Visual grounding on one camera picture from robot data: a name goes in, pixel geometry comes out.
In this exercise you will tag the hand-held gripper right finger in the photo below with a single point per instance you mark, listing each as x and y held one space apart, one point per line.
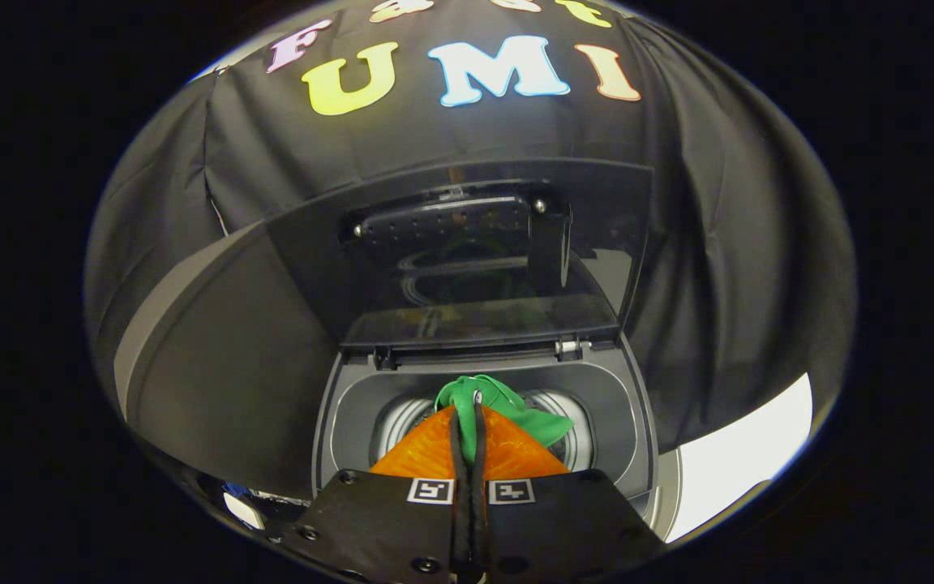
479 454

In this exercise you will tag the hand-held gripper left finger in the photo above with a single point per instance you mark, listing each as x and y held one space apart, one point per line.
456 454

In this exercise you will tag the green polo shirt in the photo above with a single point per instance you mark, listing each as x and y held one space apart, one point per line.
507 401

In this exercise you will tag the dark washing machine lid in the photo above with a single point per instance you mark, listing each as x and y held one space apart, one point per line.
313 268

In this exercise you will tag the grey cabinet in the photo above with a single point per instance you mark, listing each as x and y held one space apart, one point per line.
224 373

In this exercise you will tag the white flat board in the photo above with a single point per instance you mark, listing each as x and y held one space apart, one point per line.
743 462

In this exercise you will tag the black backdrop cloth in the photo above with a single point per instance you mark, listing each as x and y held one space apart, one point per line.
718 243

